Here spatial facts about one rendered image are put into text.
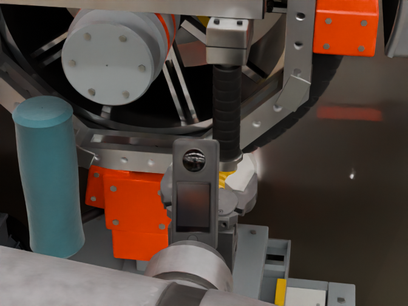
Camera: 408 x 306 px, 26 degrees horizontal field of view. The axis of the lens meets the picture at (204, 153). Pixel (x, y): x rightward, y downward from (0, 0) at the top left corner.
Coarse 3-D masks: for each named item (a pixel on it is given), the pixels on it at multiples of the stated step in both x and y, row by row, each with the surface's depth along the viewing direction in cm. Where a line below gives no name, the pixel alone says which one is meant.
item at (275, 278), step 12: (276, 240) 196; (288, 240) 196; (276, 252) 196; (288, 252) 193; (276, 264) 189; (288, 264) 192; (264, 276) 189; (276, 276) 189; (264, 288) 186; (276, 288) 181; (264, 300) 183; (276, 300) 178
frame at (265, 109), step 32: (288, 0) 125; (288, 32) 128; (0, 64) 141; (288, 64) 131; (0, 96) 141; (32, 96) 146; (256, 96) 140; (288, 96) 133; (256, 128) 138; (96, 160) 146; (128, 160) 144; (160, 160) 144
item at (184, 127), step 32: (32, 32) 152; (64, 32) 145; (192, 32) 142; (32, 64) 148; (256, 64) 154; (64, 96) 150; (160, 96) 160; (192, 96) 149; (128, 128) 151; (160, 128) 150; (192, 128) 149
